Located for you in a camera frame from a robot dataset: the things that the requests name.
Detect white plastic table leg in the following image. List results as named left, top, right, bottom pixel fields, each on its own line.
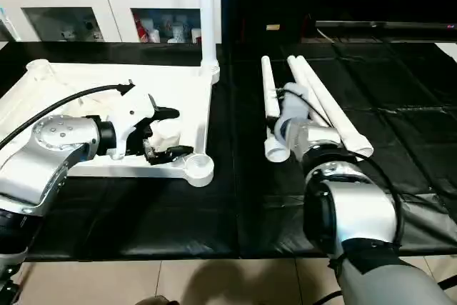
left=260, top=55, right=291, bottom=164
left=286, top=56, right=358, bottom=157
left=197, top=0, right=221, bottom=81
left=295, top=55, right=375, bottom=160

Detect white plastic table top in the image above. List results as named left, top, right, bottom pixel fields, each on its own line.
left=0, top=59, right=221, bottom=189

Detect black work mat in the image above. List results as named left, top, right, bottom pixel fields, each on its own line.
left=0, top=37, right=457, bottom=260

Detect long black bar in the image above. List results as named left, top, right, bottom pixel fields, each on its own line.
left=314, top=20, right=457, bottom=33

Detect dark rounded object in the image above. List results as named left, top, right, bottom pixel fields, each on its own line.
left=136, top=296, right=181, bottom=305

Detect flat white board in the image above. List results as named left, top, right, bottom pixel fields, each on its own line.
left=434, top=41, right=457, bottom=60

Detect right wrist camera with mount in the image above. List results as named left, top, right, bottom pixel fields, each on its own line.
left=276, top=83, right=312, bottom=141

